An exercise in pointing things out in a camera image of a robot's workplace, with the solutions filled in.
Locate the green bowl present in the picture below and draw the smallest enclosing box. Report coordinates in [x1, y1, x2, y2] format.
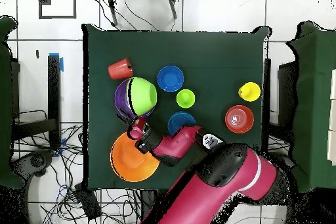
[125, 76, 158, 117]

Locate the large yellow-orange bowl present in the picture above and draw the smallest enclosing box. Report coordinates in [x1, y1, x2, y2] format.
[110, 131, 161, 183]

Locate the purple bowl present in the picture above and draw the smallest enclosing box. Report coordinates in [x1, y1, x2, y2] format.
[114, 78, 156, 120]

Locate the light blue bowl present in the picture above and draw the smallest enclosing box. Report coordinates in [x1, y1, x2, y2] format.
[167, 111, 197, 136]

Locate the orange cup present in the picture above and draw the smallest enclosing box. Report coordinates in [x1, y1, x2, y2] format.
[108, 58, 134, 81]

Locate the dark blue bowl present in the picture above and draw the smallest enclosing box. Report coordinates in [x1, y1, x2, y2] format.
[157, 65, 185, 93]

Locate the green cup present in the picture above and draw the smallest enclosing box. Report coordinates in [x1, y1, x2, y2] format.
[176, 89, 196, 109]

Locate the blue tape strip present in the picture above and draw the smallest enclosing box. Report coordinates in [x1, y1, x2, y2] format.
[48, 52, 64, 72]

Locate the black power strip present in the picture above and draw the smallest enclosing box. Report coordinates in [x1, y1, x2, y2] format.
[74, 183, 102, 221]

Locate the black office chair base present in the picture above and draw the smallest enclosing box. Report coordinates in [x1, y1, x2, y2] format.
[11, 150, 56, 179]

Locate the dark green tablecloth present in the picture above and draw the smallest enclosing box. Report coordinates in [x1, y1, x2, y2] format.
[81, 23, 271, 190]

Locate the orange bowl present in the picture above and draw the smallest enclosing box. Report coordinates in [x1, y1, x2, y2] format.
[224, 104, 255, 135]

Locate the yellow cup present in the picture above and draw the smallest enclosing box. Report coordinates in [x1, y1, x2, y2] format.
[238, 81, 262, 102]

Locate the green cloth covered side table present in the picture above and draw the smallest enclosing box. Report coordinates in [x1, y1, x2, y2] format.
[0, 16, 24, 189]
[285, 21, 336, 193]

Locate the tangle of floor cables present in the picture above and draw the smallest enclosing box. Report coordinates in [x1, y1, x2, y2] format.
[11, 109, 140, 224]

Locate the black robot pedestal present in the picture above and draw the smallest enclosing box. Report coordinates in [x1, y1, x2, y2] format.
[140, 189, 161, 222]

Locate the black bench frame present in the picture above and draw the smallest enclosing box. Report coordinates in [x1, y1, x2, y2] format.
[11, 54, 62, 151]

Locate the black side frame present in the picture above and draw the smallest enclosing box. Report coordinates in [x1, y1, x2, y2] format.
[262, 58, 296, 130]

